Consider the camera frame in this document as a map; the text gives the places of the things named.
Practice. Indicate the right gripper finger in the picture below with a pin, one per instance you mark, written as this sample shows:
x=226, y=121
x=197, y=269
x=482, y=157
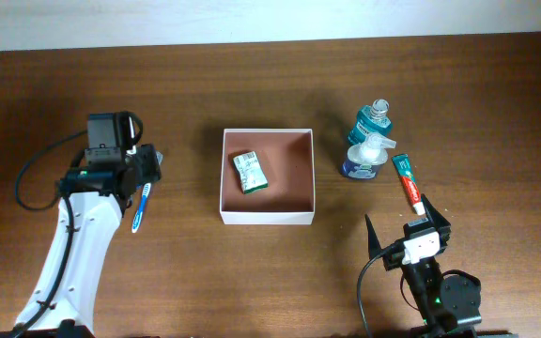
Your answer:
x=442, y=225
x=374, y=247

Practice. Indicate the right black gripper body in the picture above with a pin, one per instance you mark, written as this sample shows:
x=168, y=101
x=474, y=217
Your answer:
x=393, y=257

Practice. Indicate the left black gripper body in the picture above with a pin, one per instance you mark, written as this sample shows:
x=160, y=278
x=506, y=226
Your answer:
x=146, y=163

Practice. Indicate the blue white toothbrush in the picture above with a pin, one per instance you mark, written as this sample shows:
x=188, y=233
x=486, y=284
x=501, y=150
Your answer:
x=150, y=173

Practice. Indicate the green white soap packet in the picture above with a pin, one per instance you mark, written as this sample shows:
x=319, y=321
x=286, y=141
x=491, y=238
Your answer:
x=252, y=177

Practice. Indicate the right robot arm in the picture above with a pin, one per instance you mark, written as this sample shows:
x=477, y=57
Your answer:
x=447, y=301

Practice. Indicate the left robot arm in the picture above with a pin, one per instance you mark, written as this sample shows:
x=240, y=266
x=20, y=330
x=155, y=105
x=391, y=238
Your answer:
x=92, y=199

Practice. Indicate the red green toothpaste tube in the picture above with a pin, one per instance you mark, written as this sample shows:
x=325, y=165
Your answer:
x=405, y=173

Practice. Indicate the foam handwash pump bottle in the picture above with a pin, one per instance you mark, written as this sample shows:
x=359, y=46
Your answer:
x=364, y=160

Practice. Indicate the teal mouthwash bottle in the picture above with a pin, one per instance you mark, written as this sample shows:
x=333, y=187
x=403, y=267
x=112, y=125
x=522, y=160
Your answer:
x=371, y=118

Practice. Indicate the pink open cardboard box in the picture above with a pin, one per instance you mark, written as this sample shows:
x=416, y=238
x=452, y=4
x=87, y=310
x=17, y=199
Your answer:
x=287, y=160

